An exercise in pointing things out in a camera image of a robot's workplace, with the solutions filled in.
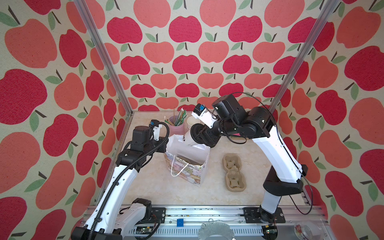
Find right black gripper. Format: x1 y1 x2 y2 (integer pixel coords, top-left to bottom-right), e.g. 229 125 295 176
192 114 239 145

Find white patterned paper gift bag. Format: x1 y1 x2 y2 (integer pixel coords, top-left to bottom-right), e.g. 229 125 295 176
164 135 211 187

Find brown cardboard cup carrier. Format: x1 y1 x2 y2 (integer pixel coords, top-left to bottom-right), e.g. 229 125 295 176
222 154 247 192
177 155 202 166

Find black plastic cup lid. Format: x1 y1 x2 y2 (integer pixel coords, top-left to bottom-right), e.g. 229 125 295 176
190 124 211 147

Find white paper coffee cup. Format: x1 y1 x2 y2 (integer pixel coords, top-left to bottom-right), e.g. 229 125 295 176
183 131 198 147

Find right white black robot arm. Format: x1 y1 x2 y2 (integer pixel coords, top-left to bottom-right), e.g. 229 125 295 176
190 94 308 223

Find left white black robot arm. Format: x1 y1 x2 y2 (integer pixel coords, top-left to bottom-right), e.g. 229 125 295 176
71 120 169 240

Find stack of white paper cups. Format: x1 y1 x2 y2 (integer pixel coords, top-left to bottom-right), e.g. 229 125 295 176
187 116 200 130

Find pink straw holder cup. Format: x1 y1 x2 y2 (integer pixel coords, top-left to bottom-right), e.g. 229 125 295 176
168 116 186 136

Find wrapped straws and stirrers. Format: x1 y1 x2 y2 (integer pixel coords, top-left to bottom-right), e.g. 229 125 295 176
165 108 187 127

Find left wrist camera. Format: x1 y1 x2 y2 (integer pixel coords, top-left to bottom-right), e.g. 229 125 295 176
150 120 163 141

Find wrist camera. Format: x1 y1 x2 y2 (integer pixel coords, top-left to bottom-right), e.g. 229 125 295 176
192 104 218 129
150 120 163 141

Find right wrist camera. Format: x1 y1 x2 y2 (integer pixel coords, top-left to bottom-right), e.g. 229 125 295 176
192 104 218 129

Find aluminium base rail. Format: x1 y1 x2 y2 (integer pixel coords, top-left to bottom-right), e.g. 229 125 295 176
71 203 335 240

